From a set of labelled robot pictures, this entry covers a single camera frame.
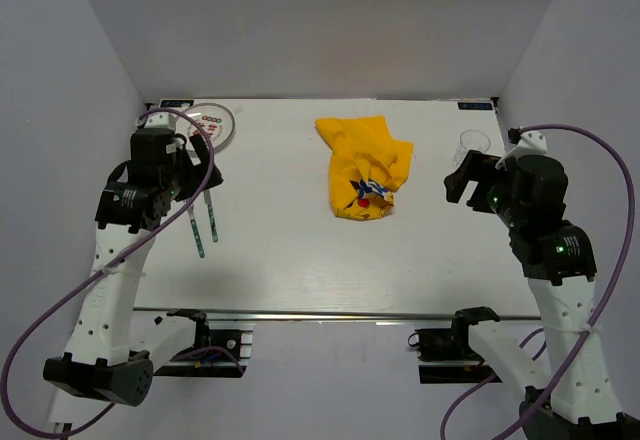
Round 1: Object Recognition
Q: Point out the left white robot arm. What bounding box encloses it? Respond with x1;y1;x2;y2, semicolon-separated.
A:
43;108;221;406

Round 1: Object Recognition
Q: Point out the blue table label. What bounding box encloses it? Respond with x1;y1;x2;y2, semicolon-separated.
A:
159;99;194;109
457;102;493;111

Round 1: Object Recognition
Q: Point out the knife with teal handle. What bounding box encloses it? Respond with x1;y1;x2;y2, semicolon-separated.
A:
203;189;219;243

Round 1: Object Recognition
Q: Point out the left blue table label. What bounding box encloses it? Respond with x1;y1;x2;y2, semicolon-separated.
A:
159;99;194;109

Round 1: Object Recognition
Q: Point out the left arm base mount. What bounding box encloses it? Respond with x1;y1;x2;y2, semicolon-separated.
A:
154;309;254;379

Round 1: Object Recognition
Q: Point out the clear drinking glass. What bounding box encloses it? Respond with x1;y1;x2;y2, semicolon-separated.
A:
453;129;491;169

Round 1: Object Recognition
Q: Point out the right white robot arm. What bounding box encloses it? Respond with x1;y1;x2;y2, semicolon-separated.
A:
444;126;639;439

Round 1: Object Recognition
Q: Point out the yellow Pikachu cloth placemat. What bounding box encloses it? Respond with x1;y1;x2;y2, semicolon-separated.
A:
315;115;414;221

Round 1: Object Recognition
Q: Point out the round patterned plate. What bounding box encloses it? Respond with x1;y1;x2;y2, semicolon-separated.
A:
177;100;236;153

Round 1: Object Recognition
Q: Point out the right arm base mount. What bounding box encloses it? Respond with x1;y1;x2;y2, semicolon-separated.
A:
407;327;501;385

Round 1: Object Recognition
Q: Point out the right blue table label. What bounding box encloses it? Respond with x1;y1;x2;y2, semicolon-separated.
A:
457;102;493;111

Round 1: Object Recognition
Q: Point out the fork with teal handle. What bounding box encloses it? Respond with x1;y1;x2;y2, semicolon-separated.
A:
186;205;205;259

